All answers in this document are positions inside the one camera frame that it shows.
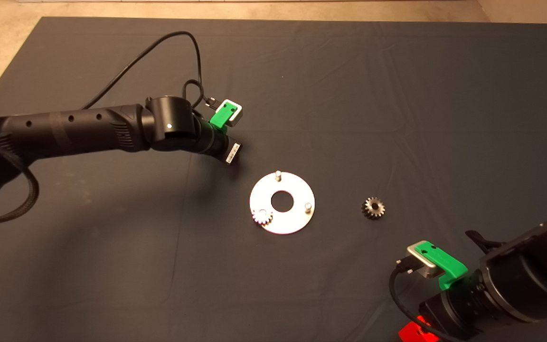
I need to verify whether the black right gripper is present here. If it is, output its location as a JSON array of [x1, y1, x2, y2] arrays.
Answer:
[[398, 280, 502, 342]]

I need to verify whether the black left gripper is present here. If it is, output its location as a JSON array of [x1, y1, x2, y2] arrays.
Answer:
[[193, 119, 245, 165]]

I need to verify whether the small steel planetary gear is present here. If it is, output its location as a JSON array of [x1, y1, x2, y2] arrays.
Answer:
[[252, 208, 274, 227], [362, 197, 386, 220]]

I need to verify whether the round metal carrier plate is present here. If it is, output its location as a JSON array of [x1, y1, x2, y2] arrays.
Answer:
[[249, 170, 316, 235]]

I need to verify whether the dark grey table cloth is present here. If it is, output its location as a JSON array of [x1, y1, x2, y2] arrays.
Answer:
[[0, 17, 547, 342]]

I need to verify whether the left wrist camera green mount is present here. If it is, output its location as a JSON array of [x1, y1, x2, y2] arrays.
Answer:
[[209, 99, 243, 129]]

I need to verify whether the wrist camera green mount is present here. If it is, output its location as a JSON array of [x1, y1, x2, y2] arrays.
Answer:
[[406, 240, 469, 290], [209, 99, 243, 129]]

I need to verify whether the right wrist camera green mount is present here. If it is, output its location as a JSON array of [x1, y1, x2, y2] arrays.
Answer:
[[406, 240, 469, 290]]

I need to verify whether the black left camera cable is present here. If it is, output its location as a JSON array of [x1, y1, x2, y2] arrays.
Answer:
[[81, 31, 217, 112]]

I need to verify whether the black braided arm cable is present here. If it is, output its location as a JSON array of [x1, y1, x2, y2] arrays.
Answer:
[[0, 140, 40, 225]]

